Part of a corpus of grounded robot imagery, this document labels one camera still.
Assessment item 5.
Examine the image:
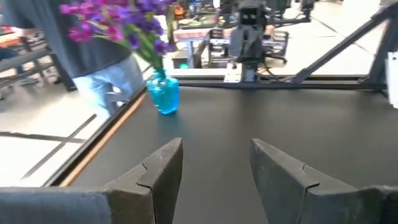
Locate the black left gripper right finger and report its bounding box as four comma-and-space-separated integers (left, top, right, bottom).
248, 138, 385, 224

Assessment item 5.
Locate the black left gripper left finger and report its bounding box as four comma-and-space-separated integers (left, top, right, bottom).
101, 138, 184, 224

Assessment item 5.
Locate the blue glass vase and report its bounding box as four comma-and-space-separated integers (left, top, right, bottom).
146, 70, 180, 116

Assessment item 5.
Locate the white label plate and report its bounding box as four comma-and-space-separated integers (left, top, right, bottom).
384, 51, 398, 110

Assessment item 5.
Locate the magenta flower bunch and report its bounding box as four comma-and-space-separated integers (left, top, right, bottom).
58, 0, 127, 44

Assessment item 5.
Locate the black aluminium table frame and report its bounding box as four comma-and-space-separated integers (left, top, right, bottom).
46, 2, 398, 187

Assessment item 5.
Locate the dark purple flower bunch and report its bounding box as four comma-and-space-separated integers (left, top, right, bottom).
118, 0, 175, 72

